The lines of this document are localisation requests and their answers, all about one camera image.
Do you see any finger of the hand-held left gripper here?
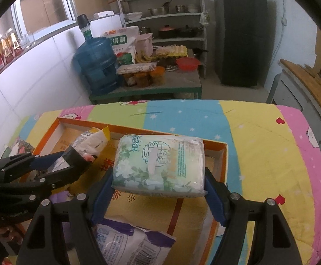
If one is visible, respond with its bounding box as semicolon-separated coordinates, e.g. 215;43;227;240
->
0;155;92;199
0;146;79;177

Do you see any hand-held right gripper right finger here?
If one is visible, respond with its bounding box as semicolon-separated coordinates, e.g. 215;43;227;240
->
205;167;301;265

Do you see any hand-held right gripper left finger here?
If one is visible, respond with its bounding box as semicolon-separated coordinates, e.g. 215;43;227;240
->
17;171;114;265

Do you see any white yellow packet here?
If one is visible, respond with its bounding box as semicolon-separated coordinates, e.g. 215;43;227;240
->
72;126;111;158

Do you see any orange-edged cardboard box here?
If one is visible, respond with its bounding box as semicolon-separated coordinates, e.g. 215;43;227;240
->
32;117;228;265

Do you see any purple white packet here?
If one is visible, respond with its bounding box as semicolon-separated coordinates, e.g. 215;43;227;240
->
96;218;176;265

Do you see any white green floral tissue pack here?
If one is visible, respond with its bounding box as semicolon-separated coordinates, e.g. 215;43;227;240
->
111;134;208;199

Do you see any person's left hand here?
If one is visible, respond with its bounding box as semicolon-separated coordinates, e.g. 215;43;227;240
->
0;221;21;243

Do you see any silver printed packet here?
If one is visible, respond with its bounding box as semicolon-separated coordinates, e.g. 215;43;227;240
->
53;130;95;172

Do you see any colourful printed blanket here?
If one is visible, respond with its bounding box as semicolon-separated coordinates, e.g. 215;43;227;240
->
4;99;321;265

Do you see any orange lidded jar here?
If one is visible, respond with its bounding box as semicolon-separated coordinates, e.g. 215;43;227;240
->
149;67;166;85
135;72;151;87
123;73;137;87

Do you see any blue water jug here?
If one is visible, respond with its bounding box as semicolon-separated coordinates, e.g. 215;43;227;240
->
73;29;119;96

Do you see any bundle of chopsticks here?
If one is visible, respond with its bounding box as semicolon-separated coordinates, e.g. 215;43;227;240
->
116;63;157;75

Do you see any green low table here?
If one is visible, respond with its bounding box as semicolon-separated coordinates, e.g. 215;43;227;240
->
89;68;202;105

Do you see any bunch of bananas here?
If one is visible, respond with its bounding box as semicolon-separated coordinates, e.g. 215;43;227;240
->
135;51;157;64

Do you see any red plastic basin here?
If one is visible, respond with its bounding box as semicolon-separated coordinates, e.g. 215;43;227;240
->
176;57;201;72

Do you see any pink white bucket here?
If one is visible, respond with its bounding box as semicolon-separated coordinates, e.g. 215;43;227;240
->
135;33;154;58

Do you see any black water pump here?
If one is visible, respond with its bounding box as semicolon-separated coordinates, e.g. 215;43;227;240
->
77;14;91;32

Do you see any wooden topped counter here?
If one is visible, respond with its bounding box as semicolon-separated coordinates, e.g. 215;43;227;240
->
267;58;321;158

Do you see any egg tray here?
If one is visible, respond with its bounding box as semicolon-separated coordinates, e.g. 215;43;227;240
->
155;45;188;60

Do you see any sliding window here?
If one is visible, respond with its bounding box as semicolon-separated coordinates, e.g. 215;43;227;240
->
11;0;77;43

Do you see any small white box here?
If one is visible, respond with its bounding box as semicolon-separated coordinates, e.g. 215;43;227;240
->
94;10;114;19

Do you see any white bowl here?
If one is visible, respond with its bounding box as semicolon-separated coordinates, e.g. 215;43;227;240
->
124;11;143;21

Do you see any clay pot with red lid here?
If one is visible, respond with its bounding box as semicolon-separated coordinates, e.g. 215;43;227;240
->
158;25;179;39

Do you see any dark grey fridge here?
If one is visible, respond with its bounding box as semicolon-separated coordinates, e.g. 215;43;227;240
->
212;0;268;87

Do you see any black wok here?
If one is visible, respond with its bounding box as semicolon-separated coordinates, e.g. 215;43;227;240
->
178;25;205;38

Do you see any white metal shelf rack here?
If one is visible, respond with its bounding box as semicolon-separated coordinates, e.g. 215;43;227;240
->
112;0;208;78

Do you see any steel pot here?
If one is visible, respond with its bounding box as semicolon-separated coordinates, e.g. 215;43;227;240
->
149;6;169;16

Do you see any wall cable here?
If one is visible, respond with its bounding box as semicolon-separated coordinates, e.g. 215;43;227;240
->
269;0;287;69

